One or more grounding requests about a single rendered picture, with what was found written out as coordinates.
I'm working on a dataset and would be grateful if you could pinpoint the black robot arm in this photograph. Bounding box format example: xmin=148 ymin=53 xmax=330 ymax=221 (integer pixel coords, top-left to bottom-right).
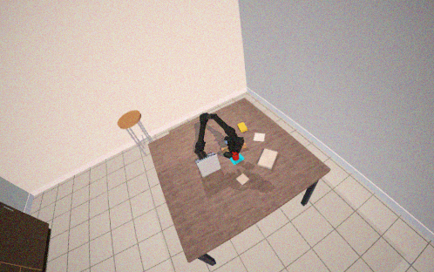
xmin=194 ymin=112 xmax=244 ymax=160

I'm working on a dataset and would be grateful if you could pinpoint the orange flat bar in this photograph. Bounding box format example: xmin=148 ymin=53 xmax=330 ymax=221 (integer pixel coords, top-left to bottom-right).
xmin=221 ymin=143 xmax=247 ymax=153

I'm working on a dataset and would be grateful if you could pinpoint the yellow block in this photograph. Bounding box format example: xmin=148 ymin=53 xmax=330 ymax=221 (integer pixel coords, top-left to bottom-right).
xmin=237 ymin=122 xmax=248 ymax=133

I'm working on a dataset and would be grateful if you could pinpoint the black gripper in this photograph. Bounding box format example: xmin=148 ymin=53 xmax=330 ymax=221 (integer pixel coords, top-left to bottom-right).
xmin=224 ymin=144 xmax=235 ymax=159

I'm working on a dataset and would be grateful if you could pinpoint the white flat tile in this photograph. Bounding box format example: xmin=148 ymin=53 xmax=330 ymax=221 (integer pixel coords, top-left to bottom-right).
xmin=254 ymin=133 xmax=265 ymax=142

